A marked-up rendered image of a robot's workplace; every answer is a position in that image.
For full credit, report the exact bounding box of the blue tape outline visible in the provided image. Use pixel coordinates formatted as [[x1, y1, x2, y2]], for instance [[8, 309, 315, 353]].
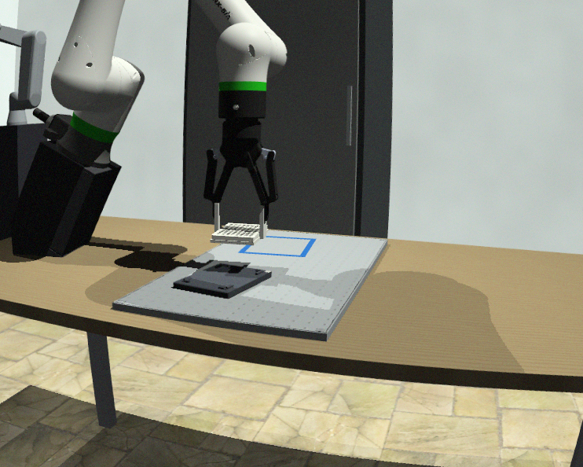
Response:
[[238, 237, 316, 257]]

